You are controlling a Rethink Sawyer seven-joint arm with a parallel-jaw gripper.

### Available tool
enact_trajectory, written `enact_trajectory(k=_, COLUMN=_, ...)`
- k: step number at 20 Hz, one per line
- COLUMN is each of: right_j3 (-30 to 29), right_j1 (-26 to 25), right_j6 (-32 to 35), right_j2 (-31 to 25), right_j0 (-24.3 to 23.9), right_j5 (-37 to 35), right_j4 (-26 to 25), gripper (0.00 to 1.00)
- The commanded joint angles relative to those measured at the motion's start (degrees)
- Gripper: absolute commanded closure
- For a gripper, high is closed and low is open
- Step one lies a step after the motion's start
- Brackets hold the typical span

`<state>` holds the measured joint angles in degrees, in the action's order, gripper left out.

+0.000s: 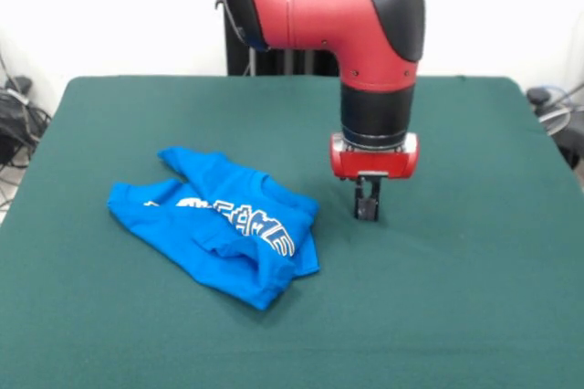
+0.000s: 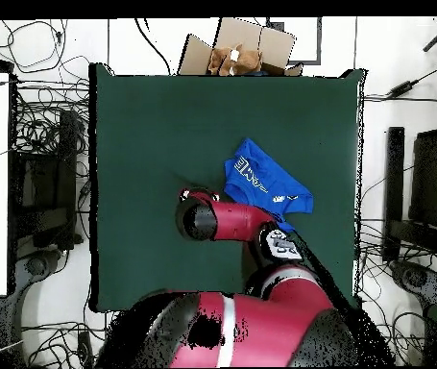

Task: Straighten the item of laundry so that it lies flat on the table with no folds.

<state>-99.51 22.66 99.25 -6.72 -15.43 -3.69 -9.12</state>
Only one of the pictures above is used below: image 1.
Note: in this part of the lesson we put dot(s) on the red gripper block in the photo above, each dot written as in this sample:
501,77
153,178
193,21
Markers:
374,165

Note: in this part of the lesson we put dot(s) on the blue laundry item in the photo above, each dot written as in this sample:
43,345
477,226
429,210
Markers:
219,252

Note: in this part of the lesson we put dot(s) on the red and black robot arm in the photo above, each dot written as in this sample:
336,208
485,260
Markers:
347,19

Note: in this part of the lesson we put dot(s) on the dark green table cloth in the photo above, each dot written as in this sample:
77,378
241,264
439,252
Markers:
456,270

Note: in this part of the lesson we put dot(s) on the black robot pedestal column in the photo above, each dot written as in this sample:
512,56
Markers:
237,55

